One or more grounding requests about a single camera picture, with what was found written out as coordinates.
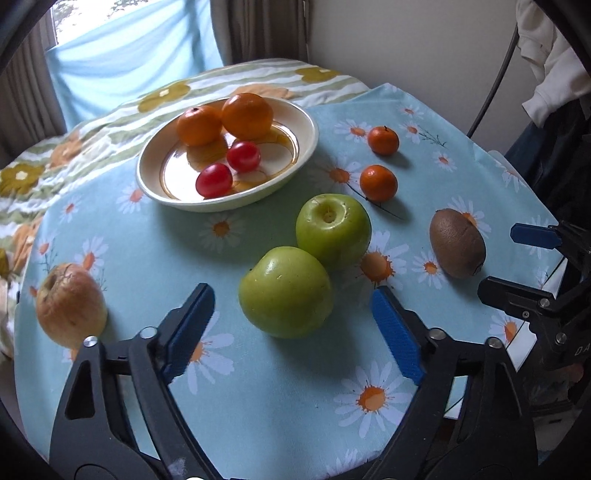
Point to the light blue daisy tablecloth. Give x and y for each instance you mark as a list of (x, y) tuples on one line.
[(258, 401)]

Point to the small mandarin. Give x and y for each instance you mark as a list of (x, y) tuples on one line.
[(378, 182), (383, 140)]

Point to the light blue cloth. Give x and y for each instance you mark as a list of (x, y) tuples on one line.
[(134, 60)]

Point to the yellow-red wrinkled apple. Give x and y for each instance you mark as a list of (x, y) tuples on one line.
[(69, 307)]

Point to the brown kiwi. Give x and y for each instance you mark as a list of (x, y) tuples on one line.
[(457, 243)]

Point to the striped floral blanket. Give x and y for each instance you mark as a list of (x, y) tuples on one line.
[(69, 138)]

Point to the green apple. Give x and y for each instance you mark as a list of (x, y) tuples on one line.
[(286, 291), (333, 229)]

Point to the large orange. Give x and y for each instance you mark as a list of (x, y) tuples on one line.
[(199, 124), (247, 115)]

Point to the white garment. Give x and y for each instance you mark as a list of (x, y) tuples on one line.
[(549, 60)]

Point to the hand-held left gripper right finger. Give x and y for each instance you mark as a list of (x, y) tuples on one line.
[(397, 332)]

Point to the red cherry tomato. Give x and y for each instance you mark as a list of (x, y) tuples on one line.
[(214, 180), (243, 156)]

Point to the dark metal tube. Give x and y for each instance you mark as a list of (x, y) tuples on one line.
[(491, 87)]

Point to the brown curtain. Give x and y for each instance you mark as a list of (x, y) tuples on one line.
[(268, 30), (27, 101)]

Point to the cream ceramic bowl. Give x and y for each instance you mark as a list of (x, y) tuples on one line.
[(175, 170)]

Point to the dark clothing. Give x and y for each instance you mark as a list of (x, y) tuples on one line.
[(554, 157)]

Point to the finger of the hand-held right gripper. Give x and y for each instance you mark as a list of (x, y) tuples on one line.
[(535, 235), (512, 295)]

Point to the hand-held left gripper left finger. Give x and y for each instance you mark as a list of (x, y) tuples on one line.
[(191, 323)]

